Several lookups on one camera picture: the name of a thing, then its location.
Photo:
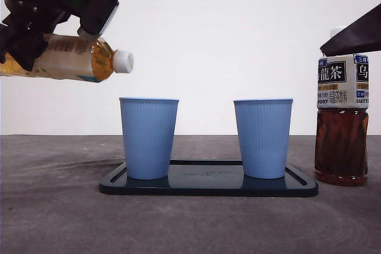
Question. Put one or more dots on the dark blue flat tray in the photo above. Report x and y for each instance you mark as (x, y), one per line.
(208, 186)

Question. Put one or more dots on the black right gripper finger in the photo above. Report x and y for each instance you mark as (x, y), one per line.
(357, 38)

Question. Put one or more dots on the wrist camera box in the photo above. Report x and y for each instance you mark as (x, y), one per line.
(99, 13)

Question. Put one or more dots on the blue ribbed plastic cup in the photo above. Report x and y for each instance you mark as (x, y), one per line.
(149, 138)
(263, 138)

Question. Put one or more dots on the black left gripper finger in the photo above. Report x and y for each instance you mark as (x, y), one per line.
(26, 50)

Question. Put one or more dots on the green tea bottle white label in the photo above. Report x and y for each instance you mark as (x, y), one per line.
(101, 60)

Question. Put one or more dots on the dark oolong tea bottle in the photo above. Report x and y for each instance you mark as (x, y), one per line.
(339, 147)

